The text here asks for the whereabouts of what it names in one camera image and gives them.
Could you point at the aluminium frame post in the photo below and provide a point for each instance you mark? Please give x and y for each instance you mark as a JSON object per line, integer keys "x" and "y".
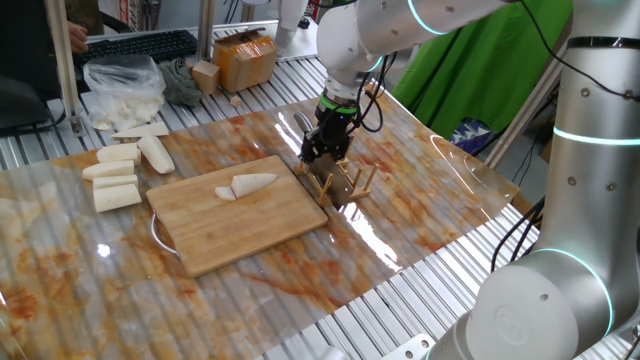
{"x": 205, "y": 30}
{"x": 525, "y": 115}
{"x": 62, "y": 60}

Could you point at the brown cardboard box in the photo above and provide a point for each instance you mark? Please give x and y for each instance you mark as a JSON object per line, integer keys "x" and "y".
{"x": 245, "y": 62}

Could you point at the rounded white radish piece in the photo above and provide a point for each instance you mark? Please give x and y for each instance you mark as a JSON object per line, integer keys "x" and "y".
{"x": 156, "y": 155}

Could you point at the wooden cutting board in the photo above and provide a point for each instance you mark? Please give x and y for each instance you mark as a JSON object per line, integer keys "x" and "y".
{"x": 225, "y": 235}

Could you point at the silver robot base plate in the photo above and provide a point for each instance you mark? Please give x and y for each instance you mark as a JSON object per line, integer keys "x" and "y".
{"x": 410, "y": 350}

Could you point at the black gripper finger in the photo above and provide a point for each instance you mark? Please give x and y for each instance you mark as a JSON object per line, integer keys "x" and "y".
{"x": 314, "y": 149}
{"x": 341, "y": 151}

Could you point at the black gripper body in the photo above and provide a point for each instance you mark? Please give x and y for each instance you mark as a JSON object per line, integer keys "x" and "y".
{"x": 335, "y": 127}

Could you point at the small wooden cube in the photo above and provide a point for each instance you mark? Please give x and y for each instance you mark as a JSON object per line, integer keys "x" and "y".
{"x": 236, "y": 101}

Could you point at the blue white patterned item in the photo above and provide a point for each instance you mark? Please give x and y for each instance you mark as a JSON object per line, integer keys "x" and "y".
{"x": 470, "y": 137}

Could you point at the wooden block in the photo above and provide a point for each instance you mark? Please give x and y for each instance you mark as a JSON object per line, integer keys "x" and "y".
{"x": 206, "y": 77}

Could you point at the long tapered white radish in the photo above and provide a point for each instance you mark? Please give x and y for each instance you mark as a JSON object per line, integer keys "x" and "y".
{"x": 250, "y": 184}

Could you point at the bare person hand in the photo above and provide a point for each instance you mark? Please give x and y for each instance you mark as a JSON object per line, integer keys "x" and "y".
{"x": 78, "y": 37}

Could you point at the green fabric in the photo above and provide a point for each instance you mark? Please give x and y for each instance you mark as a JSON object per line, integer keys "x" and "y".
{"x": 475, "y": 65}

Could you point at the wooden peg rack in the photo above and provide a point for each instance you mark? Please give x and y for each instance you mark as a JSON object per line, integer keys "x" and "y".
{"x": 360, "y": 194}

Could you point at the white radish chunk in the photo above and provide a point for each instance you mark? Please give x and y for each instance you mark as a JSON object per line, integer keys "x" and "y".
{"x": 116, "y": 198}
{"x": 117, "y": 153}
{"x": 115, "y": 182}
{"x": 107, "y": 170}

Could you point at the black keyboard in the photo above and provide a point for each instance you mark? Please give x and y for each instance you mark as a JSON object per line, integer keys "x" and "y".
{"x": 140, "y": 46}

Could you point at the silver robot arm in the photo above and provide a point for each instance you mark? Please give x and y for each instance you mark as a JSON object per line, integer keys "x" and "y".
{"x": 590, "y": 175}

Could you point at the marble pattern plastic sheet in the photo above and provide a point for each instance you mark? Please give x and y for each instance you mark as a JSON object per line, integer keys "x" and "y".
{"x": 250, "y": 310}

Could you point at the flat white radish wedge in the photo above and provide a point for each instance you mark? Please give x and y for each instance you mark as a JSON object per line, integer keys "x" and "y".
{"x": 142, "y": 130}

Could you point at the grey green cloth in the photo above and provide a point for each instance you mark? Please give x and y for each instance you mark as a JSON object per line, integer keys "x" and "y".
{"x": 180, "y": 85}

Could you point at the small white radish slice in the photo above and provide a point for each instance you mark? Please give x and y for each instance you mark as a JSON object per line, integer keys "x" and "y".
{"x": 225, "y": 193}

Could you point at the clear bag of radish pieces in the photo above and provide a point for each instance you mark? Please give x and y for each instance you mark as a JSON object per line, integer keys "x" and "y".
{"x": 122, "y": 90}

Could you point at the steel cleaver knife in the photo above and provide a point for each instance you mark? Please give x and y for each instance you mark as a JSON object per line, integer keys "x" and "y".
{"x": 340, "y": 185}

